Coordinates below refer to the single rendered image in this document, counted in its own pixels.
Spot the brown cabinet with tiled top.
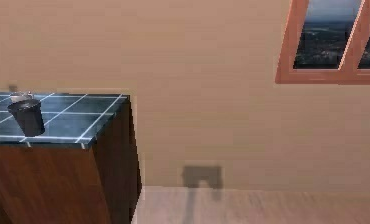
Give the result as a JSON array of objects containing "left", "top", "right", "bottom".
[{"left": 0, "top": 92, "right": 143, "bottom": 224}]

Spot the black cup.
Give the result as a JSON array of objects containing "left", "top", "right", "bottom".
[{"left": 6, "top": 98, "right": 46, "bottom": 138}]

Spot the brown framed window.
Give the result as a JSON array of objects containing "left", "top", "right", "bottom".
[{"left": 274, "top": 0, "right": 370, "bottom": 85}]

